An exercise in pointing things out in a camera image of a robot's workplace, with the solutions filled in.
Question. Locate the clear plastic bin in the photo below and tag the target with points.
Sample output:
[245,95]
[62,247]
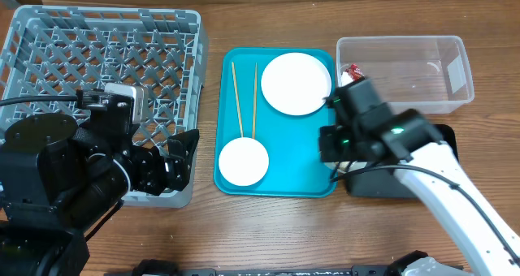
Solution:
[428,73]

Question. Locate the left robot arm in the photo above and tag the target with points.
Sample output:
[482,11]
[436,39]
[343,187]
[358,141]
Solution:
[61,182]

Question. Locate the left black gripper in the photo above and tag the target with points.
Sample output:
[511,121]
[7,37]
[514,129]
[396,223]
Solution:
[153,177]

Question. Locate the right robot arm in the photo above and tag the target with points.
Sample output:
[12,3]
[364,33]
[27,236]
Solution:
[369,137]

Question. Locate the white napkin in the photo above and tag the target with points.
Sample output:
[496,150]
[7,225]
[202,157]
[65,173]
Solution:
[346,79]

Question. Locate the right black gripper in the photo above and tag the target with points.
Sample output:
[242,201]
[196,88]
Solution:
[328,140]

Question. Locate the grey metal bowl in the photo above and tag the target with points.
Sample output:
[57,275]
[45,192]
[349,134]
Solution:
[345,166]

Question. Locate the large white round plate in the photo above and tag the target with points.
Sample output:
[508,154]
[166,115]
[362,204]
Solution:
[296,84]

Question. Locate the teal serving tray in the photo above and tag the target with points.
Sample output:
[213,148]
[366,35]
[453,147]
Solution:
[292,142]

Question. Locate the red snack wrapper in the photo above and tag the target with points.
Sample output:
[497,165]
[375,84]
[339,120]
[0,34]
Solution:
[354,72]

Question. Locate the wooden chopstick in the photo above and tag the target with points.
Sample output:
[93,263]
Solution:
[255,97]
[238,105]

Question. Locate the black rectangular tray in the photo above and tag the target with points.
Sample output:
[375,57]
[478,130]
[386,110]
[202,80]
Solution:
[377,184]

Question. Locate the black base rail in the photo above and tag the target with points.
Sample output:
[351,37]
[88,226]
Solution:
[415,263]

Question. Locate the grey plastic dish rack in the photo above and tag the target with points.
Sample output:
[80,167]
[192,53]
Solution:
[53,51]

